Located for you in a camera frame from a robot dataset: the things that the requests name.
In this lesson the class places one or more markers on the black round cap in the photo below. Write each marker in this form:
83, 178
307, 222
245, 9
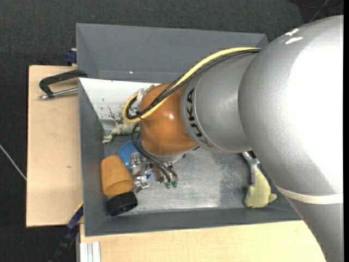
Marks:
121, 203

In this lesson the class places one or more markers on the blue round disc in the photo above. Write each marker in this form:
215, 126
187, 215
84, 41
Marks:
126, 152

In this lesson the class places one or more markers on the grey metal bin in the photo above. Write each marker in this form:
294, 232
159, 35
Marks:
191, 195

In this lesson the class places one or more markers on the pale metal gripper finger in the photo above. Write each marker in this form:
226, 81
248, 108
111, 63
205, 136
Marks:
141, 183
137, 162

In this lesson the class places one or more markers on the orange cup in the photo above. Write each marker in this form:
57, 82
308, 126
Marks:
115, 176

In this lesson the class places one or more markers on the pale green toy lizard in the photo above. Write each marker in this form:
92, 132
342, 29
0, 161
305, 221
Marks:
121, 128

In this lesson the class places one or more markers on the pale wood flat board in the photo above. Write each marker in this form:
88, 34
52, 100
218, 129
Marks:
51, 146

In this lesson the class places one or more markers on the blue and white small tool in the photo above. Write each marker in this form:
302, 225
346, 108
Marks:
253, 165

